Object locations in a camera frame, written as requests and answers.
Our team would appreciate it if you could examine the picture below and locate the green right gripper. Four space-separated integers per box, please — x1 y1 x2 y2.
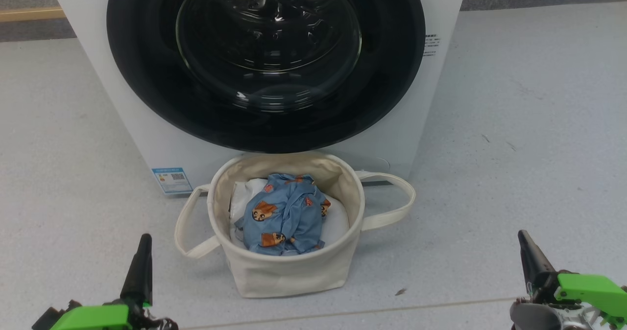
518 230 627 330

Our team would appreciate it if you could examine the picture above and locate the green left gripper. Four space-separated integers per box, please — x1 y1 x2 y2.
32 234 178 330

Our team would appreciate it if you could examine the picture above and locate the blue bear print garment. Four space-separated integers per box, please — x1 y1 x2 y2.
234 173 332 256

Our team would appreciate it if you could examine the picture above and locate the cream canvas laundry basket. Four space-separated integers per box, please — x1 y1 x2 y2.
174 151 416 299

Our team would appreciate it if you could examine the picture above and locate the white garment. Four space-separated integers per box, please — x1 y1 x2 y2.
229 178 350 247

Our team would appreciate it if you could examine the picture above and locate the black round glass washer door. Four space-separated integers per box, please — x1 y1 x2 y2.
106 0 426 153

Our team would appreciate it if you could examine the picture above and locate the white front-load washing machine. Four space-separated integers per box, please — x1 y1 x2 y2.
46 0 470 196

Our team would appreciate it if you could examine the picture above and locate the blue energy label sticker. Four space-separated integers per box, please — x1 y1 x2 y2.
152 167 193 195

